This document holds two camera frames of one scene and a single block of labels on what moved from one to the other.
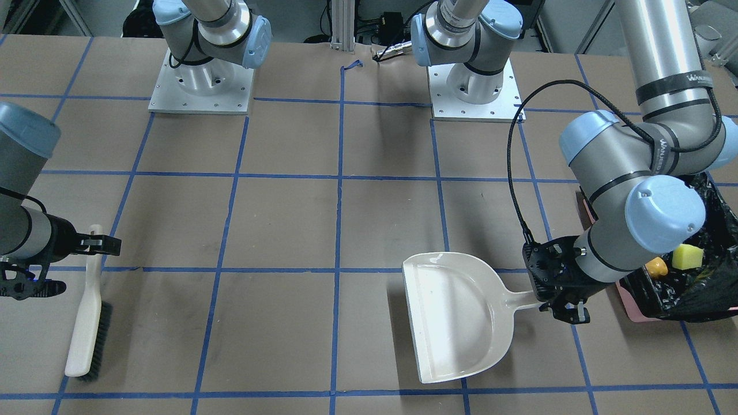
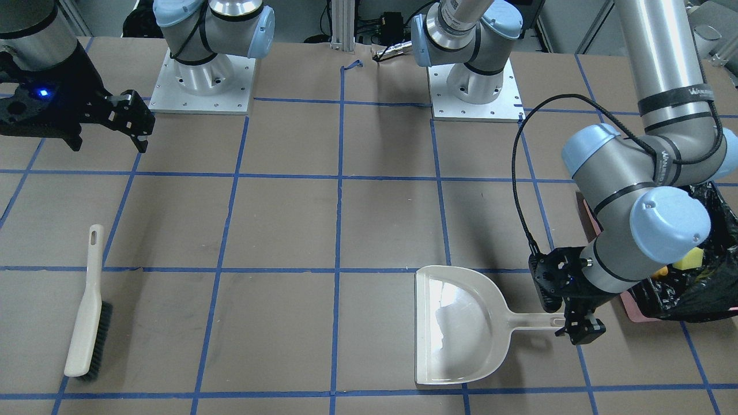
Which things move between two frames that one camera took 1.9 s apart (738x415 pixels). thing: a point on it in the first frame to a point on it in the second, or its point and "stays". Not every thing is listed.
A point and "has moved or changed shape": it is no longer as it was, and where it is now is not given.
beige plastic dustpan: (461, 314) has moved or changed shape
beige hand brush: (90, 343) stays
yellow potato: (656, 268) stays
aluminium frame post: (343, 25) stays
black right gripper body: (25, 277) to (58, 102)
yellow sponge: (686, 256) stays
